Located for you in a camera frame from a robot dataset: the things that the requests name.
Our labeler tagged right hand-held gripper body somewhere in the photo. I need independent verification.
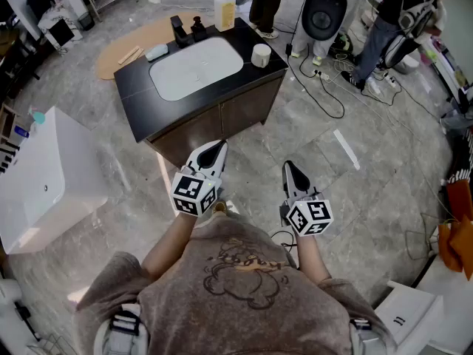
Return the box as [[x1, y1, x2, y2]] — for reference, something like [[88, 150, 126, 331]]
[[279, 189, 334, 238]]

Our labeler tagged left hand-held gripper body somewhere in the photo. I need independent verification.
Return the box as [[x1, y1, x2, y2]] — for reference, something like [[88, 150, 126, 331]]
[[170, 164, 224, 218]]

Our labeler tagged white cup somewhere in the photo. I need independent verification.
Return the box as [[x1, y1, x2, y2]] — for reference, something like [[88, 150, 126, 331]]
[[251, 43, 273, 68]]

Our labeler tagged person's right forearm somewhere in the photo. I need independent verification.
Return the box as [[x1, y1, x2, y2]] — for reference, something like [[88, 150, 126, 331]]
[[295, 233, 332, 284]]

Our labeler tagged person's left forearm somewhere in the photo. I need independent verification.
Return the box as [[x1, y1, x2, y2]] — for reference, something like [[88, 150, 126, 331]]
[[142, 212, 197, 283]]

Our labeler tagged white flat strip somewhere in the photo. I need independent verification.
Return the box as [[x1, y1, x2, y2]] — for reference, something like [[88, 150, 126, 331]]
[[333, 129, 361, 171]]

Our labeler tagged black vanity cabinet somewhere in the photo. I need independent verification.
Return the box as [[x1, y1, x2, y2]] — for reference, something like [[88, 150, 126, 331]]
[[113, 16, 289, 169]]

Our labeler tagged white sink basin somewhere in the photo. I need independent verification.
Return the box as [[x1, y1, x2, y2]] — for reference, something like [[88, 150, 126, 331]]
[[149, 36, 245, 102]]

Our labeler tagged light blue soap dish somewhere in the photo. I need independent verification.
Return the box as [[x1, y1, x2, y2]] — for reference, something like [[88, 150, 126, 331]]
[[144, 44, 170, 62]]

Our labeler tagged person's brown printed shirt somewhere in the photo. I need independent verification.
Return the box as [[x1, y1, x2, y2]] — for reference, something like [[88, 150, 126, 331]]
[[73, 212, 396, 355]]

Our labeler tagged black soap dispenser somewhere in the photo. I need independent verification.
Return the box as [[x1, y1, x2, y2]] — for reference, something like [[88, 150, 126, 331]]
[[190, 16, 208, 43]]

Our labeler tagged black faucet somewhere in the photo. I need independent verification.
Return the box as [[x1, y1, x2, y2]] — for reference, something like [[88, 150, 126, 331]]
[[169, 15, 195, 50]]

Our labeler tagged oval wooden board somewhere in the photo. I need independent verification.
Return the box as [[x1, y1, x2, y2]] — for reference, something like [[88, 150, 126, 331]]
[[95, 12, 215, 82]]

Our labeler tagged white cardboard box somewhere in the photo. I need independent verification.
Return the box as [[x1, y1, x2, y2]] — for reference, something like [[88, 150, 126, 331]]
[[375, 281, 444, 347]]

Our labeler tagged yellow liquid pump bottle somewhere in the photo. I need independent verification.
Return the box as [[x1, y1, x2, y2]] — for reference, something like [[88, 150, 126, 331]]
[[214, 0, 237, 33]]

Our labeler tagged orange paper bag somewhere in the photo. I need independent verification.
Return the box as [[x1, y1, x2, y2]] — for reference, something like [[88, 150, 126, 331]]
[[445, 179, 473, 221], [438, 214, 473, 283]]

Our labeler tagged white bathtub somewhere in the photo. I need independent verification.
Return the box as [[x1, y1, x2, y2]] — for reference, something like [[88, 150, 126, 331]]
[[0, 105, 110, 255]]

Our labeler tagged black waste bin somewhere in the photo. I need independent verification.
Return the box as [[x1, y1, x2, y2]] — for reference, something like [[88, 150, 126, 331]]
[[76, 10, 96, 32]]

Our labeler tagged white black machine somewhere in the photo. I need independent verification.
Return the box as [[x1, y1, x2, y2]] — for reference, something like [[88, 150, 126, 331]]
[[380, 0, 444, 72]]

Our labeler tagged white harness strap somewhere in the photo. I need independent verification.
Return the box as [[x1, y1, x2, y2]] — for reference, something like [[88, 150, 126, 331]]
[[94, 303, 151, 355], [349, 318, 381, 355]]

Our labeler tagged black power cable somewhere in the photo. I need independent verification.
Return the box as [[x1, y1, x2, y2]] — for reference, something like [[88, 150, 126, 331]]
[[286, 0, 347, 120]]

